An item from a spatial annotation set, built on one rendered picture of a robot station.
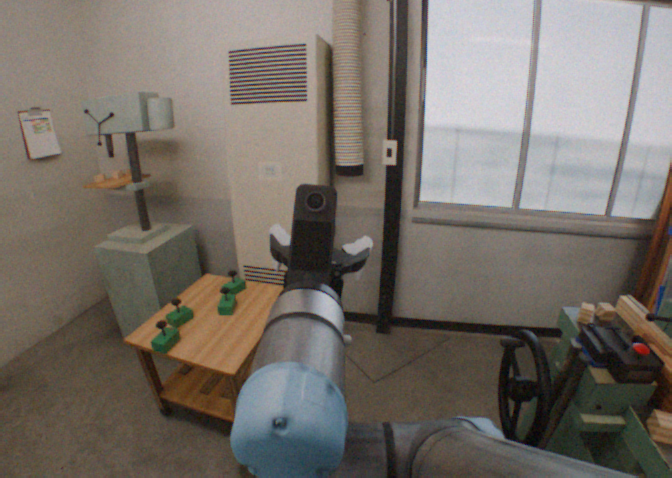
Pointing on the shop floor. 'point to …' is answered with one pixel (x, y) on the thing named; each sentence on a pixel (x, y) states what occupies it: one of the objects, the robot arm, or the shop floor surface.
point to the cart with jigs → (206, 343)
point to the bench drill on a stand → (134, 253)
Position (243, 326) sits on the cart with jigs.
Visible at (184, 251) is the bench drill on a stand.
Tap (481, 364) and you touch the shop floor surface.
